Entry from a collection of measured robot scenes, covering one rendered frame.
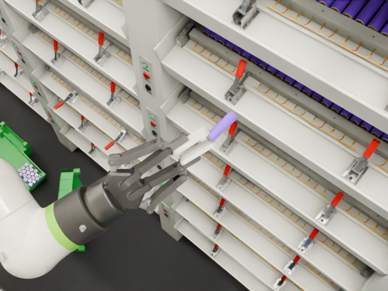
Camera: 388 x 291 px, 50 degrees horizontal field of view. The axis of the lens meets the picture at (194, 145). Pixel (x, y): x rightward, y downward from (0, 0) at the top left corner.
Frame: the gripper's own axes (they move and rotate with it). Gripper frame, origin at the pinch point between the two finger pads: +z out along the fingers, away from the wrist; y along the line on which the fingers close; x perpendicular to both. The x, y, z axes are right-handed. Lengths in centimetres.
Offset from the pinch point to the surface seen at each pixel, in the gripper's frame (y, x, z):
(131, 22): -20.4, -23.7, 1.4
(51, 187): 31, -116, -78
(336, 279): 55, -10, 10
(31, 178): 21, -114, -81
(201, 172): 25.0, -38.4, -6.1
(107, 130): 11, -77, -30
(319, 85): -1.3, 8.5, 21.4
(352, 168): 16.7, 6.0, 21.0
